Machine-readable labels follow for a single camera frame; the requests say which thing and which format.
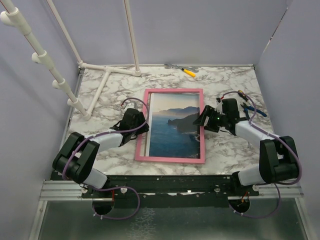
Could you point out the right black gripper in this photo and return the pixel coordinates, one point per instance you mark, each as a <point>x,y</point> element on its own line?
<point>207,111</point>

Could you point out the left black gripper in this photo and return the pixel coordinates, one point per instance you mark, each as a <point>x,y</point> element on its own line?
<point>143,129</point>

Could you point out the seascape photo print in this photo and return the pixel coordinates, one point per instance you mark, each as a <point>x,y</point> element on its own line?
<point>172,133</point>

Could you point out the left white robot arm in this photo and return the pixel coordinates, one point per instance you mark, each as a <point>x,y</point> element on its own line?
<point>76,158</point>

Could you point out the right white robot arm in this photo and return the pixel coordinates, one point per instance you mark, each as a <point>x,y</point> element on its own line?
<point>278,159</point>

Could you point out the black yellow screwdriver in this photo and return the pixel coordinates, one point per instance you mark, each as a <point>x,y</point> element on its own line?
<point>242,95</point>

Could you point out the silver wrench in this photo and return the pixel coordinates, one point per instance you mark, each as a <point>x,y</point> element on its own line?
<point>189,68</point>

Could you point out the white pvc pipe rack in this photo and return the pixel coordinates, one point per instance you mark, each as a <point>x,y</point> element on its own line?
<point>26,92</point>

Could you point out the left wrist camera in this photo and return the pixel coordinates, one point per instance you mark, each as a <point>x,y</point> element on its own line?
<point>129,105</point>

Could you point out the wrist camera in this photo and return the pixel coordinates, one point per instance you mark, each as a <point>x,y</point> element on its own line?
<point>219,106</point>
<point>129,105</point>

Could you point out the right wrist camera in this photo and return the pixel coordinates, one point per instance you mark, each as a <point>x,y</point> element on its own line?
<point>219,106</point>

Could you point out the yellow handled screwdriver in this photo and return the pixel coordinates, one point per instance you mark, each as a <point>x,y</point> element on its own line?
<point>188,72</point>

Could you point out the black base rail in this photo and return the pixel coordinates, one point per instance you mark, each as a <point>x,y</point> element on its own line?
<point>170,191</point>

